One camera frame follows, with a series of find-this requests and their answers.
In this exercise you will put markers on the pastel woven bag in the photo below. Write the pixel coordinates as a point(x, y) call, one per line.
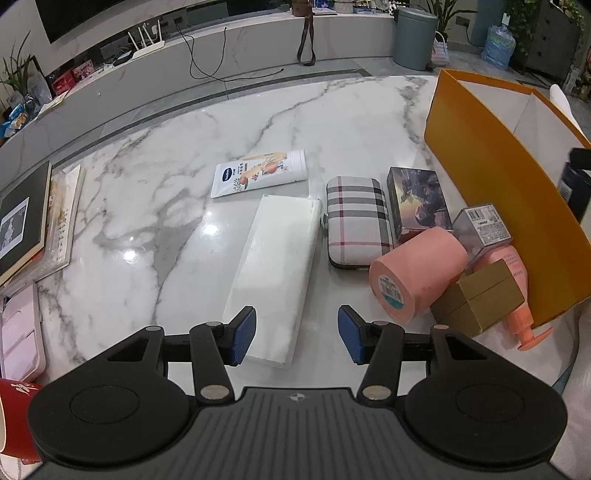
point(440, 53)

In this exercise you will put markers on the green leafy plant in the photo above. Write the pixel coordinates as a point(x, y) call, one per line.
point(18, 74)

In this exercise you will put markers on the blue water jug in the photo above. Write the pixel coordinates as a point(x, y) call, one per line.
point(498, 46)

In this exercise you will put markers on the dark cabinet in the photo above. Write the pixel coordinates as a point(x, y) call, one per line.
point(551, 41)

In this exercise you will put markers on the plaid zip case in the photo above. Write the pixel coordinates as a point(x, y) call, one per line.
point(358, 221)

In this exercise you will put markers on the tall potted plant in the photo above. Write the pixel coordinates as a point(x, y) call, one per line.
point(445, 11)

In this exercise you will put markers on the pink pump bottle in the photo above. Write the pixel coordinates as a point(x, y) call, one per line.
point(519, 272)

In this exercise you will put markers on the stack of pale books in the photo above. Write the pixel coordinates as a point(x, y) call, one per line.
point(64, 217)

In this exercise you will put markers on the red gift box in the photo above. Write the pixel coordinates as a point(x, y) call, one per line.
point(62, 85)

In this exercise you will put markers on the grey-blue trash bin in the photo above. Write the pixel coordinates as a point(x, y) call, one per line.
point(414, 39)

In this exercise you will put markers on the tan cardboard box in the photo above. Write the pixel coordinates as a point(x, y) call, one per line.
point(480, 300)

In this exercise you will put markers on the pink cylinder roll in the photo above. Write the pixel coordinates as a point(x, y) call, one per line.
point(415, 272)

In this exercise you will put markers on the white cloth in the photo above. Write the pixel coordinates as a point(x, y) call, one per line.
point(577, 392)

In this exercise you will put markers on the wall television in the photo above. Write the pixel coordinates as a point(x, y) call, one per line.
point(101, 14)

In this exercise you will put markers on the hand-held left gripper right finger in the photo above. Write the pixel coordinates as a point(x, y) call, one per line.
point(351, 334)

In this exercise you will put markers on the dark navy jar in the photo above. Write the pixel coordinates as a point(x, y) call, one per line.
point(576, 184)

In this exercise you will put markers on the dark illustrated box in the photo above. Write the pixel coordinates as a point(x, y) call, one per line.
point(418, 198)

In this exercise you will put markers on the white router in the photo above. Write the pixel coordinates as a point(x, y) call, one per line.
point(147, 46)

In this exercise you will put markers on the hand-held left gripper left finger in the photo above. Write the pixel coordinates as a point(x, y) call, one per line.
point(244, 334)

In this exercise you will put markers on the red cup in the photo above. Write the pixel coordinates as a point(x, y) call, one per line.
point(14, 415)

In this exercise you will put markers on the orange storage box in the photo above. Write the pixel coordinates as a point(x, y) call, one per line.
point(480, 152)

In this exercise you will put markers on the small silver barcode box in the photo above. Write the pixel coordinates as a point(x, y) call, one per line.
point(485, 226)

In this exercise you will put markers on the long white flat box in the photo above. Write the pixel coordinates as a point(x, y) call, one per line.
point(277, 267)

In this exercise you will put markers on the white snack pouch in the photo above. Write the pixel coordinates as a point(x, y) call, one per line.
point(258, 175)

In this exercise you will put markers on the black hardcover book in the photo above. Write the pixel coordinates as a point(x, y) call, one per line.
point(21, 221)

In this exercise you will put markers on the pink plastic tray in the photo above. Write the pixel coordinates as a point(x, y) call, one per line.
point(21, 332)

